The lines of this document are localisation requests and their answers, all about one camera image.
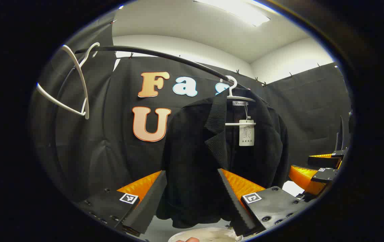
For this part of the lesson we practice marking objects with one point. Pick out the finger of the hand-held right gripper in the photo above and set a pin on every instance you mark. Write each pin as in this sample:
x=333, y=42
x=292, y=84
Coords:
x=323, y=162
x=324, y=175

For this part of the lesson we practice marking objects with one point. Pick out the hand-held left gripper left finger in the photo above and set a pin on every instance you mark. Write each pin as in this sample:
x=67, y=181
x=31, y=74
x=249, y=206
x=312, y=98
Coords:
x=148, y=205

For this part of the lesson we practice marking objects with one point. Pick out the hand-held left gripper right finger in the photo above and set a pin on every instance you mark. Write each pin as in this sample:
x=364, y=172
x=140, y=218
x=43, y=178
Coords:
x=235, y=208

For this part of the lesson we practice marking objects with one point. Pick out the white laundry hamper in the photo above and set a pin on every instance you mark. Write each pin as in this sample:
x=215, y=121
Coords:
x=212, y=235

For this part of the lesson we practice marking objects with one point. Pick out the black jacket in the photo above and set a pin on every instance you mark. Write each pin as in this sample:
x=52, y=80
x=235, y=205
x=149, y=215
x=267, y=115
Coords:
x=192, y=151

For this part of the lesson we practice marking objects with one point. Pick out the white paper hang tag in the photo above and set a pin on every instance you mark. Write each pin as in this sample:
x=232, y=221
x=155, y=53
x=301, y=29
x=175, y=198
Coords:
x=246, y=134

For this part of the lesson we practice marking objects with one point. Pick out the white clothes hanger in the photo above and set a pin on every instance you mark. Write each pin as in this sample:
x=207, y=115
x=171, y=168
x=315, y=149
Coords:
x=86, y=111
x=239, y=124

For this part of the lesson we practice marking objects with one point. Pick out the white paper sheet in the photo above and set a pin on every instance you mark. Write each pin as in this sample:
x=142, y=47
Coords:
x=292, y=188

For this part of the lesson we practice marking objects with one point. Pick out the black backdrop cloth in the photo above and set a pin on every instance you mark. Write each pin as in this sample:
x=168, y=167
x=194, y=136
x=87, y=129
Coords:
x=111, y=134

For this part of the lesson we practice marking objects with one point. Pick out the ceiling light panel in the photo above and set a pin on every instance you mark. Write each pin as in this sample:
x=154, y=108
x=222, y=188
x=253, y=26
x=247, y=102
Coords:
x=242, y=11

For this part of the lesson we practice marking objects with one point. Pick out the black clothes rail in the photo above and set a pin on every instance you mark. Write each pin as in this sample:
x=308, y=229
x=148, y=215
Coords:
x=151, y=52

